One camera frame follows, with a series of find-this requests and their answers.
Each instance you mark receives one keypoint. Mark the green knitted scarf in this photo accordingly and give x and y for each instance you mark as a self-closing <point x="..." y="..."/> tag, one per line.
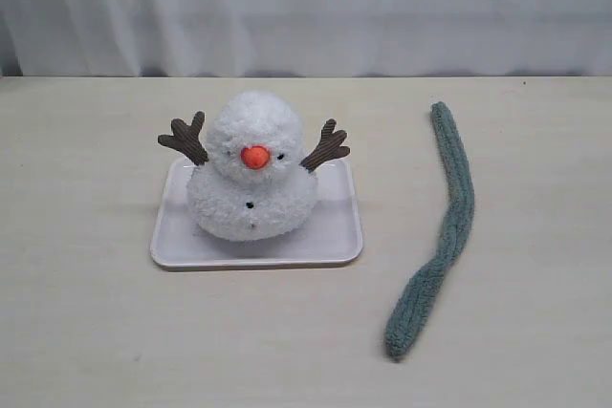
<point x="414" y="306"/>

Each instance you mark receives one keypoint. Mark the white plush snowman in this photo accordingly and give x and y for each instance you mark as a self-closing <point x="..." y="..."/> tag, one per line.
<point x="252" y="178"/>

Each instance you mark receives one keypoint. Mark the white rectangular tray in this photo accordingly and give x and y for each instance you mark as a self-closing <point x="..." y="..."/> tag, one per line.
<point x="331" y="237"/>

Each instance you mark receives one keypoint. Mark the white backdrop curtain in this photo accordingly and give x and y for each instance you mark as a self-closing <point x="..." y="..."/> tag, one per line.
<point x="305" y="37"/>

